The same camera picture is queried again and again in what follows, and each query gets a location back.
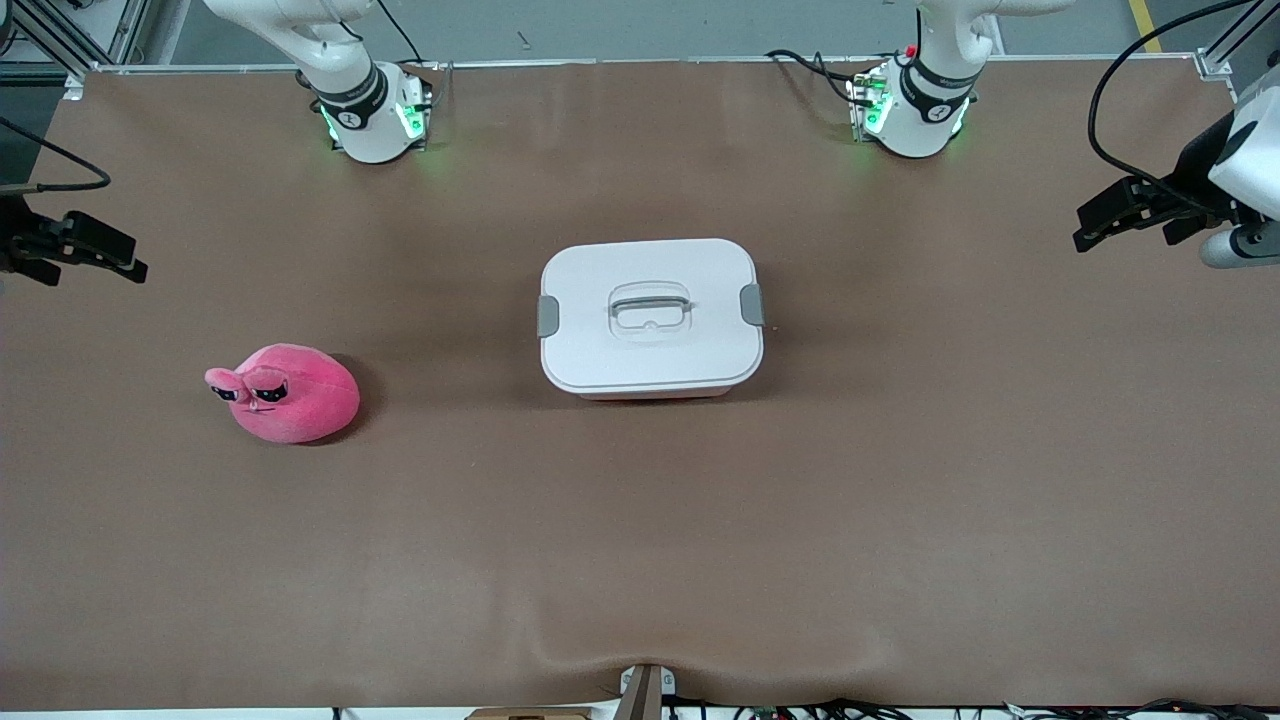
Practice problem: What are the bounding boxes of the pink plush toy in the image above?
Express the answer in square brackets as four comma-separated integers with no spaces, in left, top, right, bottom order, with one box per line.
[204,343,361,446]

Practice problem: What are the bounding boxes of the white box lid grey clips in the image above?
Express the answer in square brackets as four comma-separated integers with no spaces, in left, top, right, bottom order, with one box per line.
[537,238,766,394]

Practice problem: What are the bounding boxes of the pink plastic storage box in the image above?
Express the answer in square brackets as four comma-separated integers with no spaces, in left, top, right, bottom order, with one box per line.
[575,385,736,402]

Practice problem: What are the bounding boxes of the brown table mat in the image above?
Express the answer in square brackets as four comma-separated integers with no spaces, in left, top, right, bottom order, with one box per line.
[0,58,1280,713]

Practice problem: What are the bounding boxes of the metal and wood table clamp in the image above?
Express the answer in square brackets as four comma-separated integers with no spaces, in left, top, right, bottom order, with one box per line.
[617,663,677,720]

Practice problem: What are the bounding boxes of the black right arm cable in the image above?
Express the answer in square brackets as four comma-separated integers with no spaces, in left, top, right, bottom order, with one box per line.
[0,115,111,194]

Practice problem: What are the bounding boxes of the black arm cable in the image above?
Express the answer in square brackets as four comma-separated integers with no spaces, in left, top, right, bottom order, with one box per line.
[0,115,111,194]
[1088,0,1256,216]

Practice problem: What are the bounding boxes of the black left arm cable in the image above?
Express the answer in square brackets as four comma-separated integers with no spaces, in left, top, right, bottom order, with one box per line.
[1088,0,1256,216]

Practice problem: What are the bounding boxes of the aluminium frame profile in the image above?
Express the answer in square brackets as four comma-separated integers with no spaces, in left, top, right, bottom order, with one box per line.
[1197,0,1280,83]
[0,0,151,101]

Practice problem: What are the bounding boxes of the silver table edge rail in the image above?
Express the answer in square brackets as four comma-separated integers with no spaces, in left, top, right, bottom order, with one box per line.
[62,52,1236,76]

